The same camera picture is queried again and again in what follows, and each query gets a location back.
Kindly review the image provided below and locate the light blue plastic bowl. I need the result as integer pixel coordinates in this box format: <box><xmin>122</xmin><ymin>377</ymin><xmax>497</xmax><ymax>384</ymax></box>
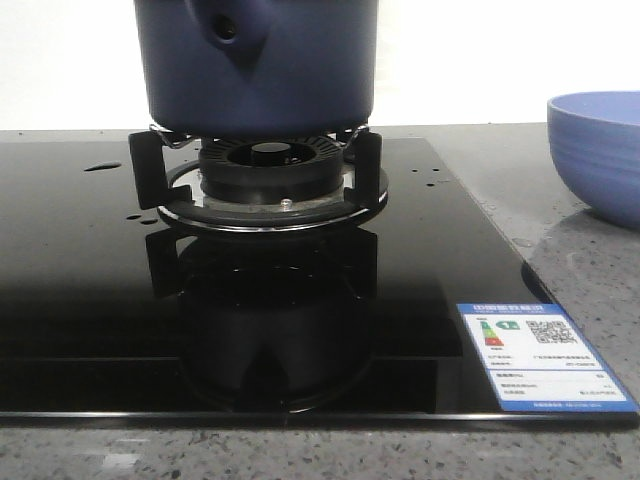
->
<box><xmin>547</xmin><ymin>90</ymin><xmax>639</xmax><ymax>230</ymax></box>

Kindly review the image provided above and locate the black pot support grate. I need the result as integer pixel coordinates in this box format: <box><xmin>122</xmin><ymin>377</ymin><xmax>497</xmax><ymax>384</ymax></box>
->
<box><xmin>128</xmin><ymin>126</ymin><xmax>388</xmax><ymax>234</ymax></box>

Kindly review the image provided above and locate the dark blue cooking pot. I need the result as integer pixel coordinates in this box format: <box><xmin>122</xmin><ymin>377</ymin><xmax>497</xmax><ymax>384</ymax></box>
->
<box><xmin>134</xmin><ymin>1</ymin><xmax>378</xmax><ymax>138</ymax></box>

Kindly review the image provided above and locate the black gas burner head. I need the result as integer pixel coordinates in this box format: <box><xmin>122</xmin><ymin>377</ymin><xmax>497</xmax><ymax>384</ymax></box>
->
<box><xmin>199</xmin><ymin>136</ymin><xmax>343</xmax><ymax>205</ymax></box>

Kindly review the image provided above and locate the black glass gas cooktop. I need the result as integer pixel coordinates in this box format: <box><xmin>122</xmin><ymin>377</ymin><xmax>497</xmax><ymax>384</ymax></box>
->
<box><xmin>1</xmin><ymin>138</ymin><xmax>639</xmax><ymax>430</ymax></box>

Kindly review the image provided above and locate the blue energy rating label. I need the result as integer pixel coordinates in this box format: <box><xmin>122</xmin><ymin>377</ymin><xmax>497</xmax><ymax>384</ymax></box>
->
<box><xmin>457</xmin><ymin>303</ymin><xmax>639</xmax><ymax>413</ymax></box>

